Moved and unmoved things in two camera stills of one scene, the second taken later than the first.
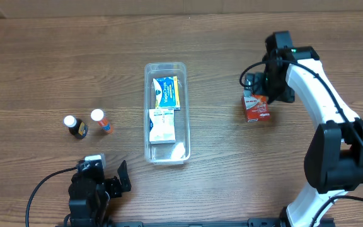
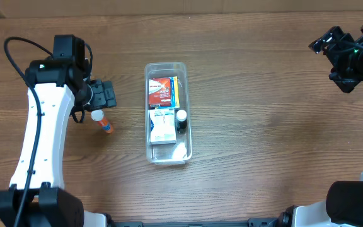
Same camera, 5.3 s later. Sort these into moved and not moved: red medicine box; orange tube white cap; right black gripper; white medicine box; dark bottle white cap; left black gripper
Moved: red medicine box; right black gripper; dark bottle white cap; left black gripper
Not moved: white medicine box; orange tube white cap
